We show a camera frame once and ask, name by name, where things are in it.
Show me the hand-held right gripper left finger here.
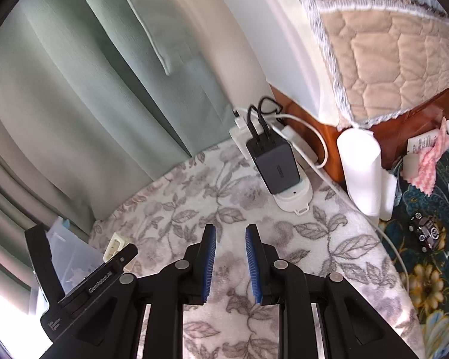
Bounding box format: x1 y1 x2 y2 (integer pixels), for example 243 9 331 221
39 224 218 359

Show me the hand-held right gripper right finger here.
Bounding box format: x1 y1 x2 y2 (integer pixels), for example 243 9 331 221
245 223 423 359

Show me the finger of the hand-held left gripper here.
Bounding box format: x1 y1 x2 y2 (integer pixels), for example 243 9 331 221
107 244 139 277
24 223 65 309

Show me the clear plastic bag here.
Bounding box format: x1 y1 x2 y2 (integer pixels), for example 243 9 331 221
45 216 106 300

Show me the small cream plastic clip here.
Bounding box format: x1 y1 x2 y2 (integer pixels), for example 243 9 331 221
102 231 131 263

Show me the grey floral blanket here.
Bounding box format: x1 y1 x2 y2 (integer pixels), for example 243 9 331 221
88 138 425 359

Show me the white power strip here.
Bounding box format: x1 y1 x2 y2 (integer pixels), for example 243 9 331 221
229 110 315 215

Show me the black charger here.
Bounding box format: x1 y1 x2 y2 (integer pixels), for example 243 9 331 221
245 135 301 196

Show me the tall white cylinder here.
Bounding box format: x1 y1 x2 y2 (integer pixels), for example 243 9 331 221
336 127 383 218

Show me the small white bottle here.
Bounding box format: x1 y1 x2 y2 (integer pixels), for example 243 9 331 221
379 174 398 222

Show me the green curtain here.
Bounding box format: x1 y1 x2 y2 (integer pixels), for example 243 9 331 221
0 0 244 315

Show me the black toy car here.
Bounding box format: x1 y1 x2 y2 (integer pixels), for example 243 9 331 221
409 211 443 252

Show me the dark floral cloth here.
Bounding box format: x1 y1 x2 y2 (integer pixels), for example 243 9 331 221
376 108 449 359

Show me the small beige box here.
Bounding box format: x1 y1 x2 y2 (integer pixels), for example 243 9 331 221
401 153 423 179

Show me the wooden headboard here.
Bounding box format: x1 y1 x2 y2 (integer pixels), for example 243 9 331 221
269 80 449 195

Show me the pink zigzag cloth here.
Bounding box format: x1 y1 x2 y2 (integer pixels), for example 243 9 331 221
411 117 449 197

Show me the beige quilted lace cover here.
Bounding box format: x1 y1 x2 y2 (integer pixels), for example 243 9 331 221
282 0 449 130

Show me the black cable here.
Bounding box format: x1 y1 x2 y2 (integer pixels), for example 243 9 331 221
246 96 283 141

